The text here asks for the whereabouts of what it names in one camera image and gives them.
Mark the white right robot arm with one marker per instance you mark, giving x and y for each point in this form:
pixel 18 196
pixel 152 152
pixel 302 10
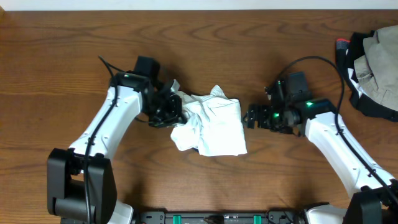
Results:
pixel 293 110

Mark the black garment with red trim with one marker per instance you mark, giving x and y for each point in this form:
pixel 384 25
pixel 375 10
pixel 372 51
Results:
pixel 346 52

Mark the white t-shirt with black stripes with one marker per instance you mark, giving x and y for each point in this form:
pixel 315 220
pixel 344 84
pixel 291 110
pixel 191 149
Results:
pixel 213 127

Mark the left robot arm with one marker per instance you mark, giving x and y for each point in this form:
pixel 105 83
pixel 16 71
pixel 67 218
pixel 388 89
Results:
pixel 80 182

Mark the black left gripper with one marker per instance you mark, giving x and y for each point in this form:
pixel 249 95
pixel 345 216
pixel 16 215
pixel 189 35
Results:
pixel 173 108

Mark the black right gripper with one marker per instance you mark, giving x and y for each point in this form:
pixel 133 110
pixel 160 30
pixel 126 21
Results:
pixel 262 122

